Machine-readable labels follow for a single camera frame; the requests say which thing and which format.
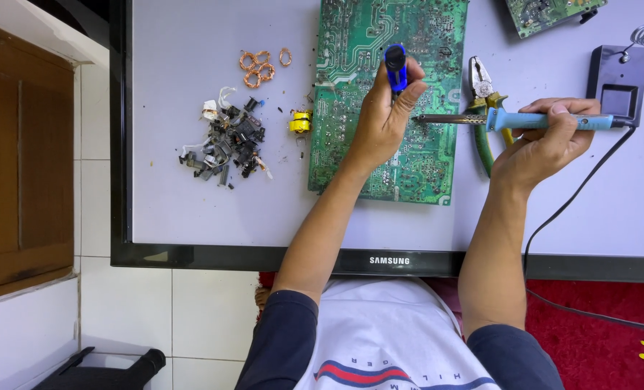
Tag black soldering iron cable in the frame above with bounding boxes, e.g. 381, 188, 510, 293
523, 126, 644, 334

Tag small green circuit board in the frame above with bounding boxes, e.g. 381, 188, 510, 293
505, 0, 609, 40

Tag white shirt with navy sleeves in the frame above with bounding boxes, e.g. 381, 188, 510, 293
234, 277, 566, 390

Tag brown wooden door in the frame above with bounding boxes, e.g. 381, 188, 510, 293
0, 16, 77, 306

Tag black framed flat television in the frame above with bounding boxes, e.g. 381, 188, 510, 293
109, 0, 644, 284

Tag yellow green handled pliers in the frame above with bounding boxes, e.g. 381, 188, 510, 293
467, 56, 516, 179

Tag person's left hand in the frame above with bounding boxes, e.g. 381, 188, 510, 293
348, 56, 429, 175

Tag pile of removed electronic components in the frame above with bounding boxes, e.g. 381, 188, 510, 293
178, 87, 274, 191

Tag blue desoldering pump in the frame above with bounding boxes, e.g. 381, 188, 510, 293
384, 43, 409, 99

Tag black soldering iron stand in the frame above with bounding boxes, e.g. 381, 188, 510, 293
586, 45, 644, 129

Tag person's right hand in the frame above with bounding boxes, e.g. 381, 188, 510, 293
490, 97, 602, 190

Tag light blue soldering iron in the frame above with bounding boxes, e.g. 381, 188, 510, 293
411, 106, 638, 133

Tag yellow taped transformer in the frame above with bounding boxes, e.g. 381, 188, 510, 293
288, 108, 314, 135

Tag large green circuit board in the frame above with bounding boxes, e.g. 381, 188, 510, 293
307, 0, 469, 207

